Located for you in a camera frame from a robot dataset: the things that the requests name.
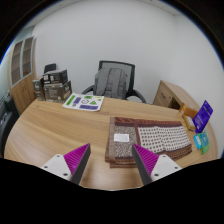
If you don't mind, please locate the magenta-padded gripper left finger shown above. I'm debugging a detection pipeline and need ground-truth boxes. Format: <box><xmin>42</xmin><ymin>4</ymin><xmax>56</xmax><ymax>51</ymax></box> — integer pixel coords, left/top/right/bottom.
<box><xmin>40</xmin><ymin>143</ymin><xmax>92</xmax><ymax>185</ymax></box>

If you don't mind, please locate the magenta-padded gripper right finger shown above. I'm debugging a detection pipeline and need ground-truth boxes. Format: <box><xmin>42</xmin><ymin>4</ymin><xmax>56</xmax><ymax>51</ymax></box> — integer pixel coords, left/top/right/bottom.
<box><xmin>131</xmin><ymin>143</ymin><xmax>183</xmax><ymax>185</ymax></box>

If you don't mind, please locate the brown patterned towel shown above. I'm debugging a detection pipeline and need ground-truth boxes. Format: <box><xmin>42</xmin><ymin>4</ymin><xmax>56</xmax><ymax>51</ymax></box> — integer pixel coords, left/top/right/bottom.
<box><xmin>105</xmin><ymin>116</ymin><xmax>193</xmax><ymax>168</ymax></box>

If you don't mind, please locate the green packet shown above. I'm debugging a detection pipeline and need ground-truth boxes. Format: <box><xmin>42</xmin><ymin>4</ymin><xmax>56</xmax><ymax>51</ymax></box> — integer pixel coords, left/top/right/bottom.
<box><xmin>199</xmin><ymin>130</ymin><xmax>211</xmax><ymax>155</ymax></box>

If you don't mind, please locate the small tan labelled box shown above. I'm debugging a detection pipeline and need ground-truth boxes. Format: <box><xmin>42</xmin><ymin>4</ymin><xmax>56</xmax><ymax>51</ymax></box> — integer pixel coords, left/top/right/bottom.
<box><xmin>184</xmin><ymin>115</ymin><xmax>197</xmax><ymax>132</ymax></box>

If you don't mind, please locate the orange cardboard box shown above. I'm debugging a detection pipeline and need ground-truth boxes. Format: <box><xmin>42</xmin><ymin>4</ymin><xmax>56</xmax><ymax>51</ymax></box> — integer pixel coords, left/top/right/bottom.
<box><xmin>178</xmin><ymin>103</ymin><xmax>199</xmax><ymax>119</ymax></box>

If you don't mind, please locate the purple flat box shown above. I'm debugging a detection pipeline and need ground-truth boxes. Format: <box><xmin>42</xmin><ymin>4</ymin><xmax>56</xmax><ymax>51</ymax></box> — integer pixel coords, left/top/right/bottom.
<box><xmin>192</xmin><ymin>99</ymin><xmax>214</xmax><ymax>134</ymax></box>

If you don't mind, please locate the black machine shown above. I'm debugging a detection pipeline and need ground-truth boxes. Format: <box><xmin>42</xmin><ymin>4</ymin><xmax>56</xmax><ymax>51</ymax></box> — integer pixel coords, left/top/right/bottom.
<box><xmin>0</xmin><ymin>94</ymin><xmax>20</xmax><ymax>158</ymax></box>

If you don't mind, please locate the white printed paper sheet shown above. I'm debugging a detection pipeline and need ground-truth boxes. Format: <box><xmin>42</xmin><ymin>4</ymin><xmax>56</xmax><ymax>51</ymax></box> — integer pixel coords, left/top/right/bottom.
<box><xmin>62</xmin><ymin>92</ymin><xmax>105</xmax><ymax>112</ymax></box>

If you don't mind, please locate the wooden drawer unit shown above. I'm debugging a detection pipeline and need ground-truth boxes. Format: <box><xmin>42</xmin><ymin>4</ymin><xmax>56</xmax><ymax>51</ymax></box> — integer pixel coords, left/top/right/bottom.
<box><xmin>152</xmin><ymin>79</ymin><xmax>201</xmax><ymax>113</ymax></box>

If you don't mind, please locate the narrow dark cardboard box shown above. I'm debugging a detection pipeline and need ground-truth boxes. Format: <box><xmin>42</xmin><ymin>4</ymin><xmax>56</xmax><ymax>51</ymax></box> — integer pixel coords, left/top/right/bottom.
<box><xmin>32</xmin><ymin>77</ymin><xmax>46</xmax><ymax>101</ymax></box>

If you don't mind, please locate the wooden glass-door cabinet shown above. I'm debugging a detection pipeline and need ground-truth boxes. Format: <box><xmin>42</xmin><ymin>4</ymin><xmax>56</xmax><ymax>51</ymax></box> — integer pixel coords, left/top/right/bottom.
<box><xmin>7</xmin><ymin>35</ymin><xmax>38</xmax><ymax>115</ymax></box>

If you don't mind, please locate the small dark cardboard box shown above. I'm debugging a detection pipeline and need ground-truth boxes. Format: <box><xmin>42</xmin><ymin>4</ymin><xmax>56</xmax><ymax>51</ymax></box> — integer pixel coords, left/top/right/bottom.
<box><xmin>43</xmin><ymin>69</ymin><xmax>69</xmax><ymax>85</ymax></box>

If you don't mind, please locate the grey backpack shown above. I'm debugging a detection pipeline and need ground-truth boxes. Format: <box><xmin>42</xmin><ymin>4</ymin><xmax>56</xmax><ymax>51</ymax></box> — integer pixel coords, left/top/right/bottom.
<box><xmin>94</xmin><ymin>67</ymin><xmax>129</xmax><ymax>100</ymax></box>

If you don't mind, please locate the black mesh office chair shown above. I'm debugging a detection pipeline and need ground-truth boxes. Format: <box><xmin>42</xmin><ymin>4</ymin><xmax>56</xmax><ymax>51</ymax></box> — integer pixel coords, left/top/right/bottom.
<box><xmin>81</xmin><ymin>60</ymin><xmax>147</xmax><ymax>104</ymax></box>

